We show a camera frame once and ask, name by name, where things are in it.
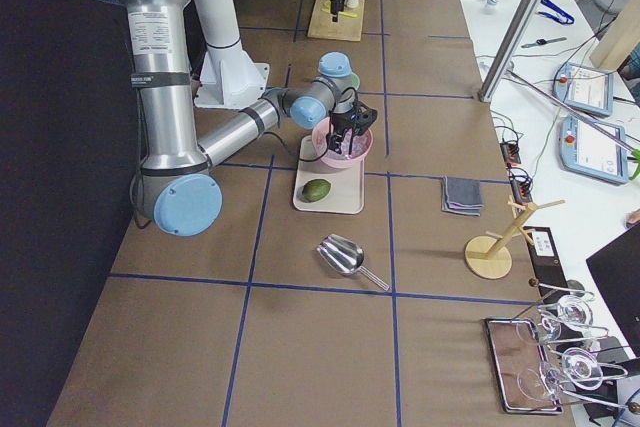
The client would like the pink bowl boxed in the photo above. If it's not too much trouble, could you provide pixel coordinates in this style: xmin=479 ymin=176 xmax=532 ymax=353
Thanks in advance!
xmin=311 ymin=117 xmax=373 ymax=169

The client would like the clear ice cubes pile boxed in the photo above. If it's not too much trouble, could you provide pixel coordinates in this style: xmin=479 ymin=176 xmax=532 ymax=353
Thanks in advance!
xmin=319 ymin=130 xmax=372 ymax=159

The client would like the mint green bowl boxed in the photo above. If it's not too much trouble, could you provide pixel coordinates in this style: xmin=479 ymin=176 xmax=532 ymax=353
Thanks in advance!
xmin=345 ymin=72 xmax=360 ymax=92

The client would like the stainless steel ice scoop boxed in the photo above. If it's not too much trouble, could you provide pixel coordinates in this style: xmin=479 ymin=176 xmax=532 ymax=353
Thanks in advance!
xmin=316 ymin=234 xmax=390 ymax=292

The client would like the bamboo cutting board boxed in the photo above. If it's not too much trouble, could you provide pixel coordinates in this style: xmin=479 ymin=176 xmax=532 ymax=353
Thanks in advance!
xmin=307 ymin=0 xmax=365 ymax=42

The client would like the green lime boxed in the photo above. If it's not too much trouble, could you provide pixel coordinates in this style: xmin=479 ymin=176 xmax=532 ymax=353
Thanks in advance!
xmin=301 ymin=178 xmax=332 ymax=203

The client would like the beige plastic tray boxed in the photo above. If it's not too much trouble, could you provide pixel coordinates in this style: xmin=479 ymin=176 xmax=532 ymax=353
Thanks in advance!
xmin=292 ymin=157 xmax=365 ymax=214

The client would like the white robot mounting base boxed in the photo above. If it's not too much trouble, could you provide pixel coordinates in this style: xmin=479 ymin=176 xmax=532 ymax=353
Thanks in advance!
xmin=194 ymin=44 xmax=270 ymax=110

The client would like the grey folded cloth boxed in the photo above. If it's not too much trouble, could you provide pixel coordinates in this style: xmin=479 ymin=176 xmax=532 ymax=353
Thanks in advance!
xmin=441 ymin=177 xmax=484 ymax=217

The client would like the black power strip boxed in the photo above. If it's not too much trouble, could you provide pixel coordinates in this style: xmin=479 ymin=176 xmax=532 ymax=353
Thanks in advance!
xmin=500 ymin=140 xmax=533 ymax=204

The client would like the wooden mug tree stand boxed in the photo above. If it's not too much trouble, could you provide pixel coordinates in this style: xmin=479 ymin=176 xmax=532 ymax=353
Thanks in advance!
xmin=464 ymin=196 xmax=565 ymax=280

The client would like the teach pendant tablet near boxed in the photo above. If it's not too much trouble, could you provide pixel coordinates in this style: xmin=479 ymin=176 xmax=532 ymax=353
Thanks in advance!
xmin=559 ymin=116 xmax=629 ymax=185

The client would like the teach pendant tablet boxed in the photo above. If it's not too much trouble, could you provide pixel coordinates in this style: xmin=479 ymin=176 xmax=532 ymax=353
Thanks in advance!
xmin=559 ymin=116 xmax=629 ymax=185
xmin=553 ymin=62 xmax=613 ymax=118

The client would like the teach pendant tablet far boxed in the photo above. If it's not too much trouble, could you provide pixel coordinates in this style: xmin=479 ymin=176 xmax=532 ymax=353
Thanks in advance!
xmin=553 ymin=62 xmax=613 ymax=118

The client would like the wine glass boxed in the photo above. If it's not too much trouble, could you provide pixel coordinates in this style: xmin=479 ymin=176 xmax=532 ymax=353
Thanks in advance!
xmin=517 ymin=348 xmax=603 ymax=402
xmin=538 ymin=294 xmax=594 ymax=344

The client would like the metal rod green tip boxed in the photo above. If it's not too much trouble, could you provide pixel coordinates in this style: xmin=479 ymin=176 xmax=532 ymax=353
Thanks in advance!
xmin=506 ymin=69 xmax=639 ymax=163

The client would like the smart watch green strap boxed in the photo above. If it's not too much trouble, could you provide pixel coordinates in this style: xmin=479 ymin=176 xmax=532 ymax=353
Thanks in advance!
xmin=520 ymin=36 xmax=569 ymax=50

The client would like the aluminium frame post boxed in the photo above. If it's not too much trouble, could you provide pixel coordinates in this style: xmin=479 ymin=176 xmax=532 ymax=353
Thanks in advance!
xmin=478 ymin=0 xmax=540 ymax=103

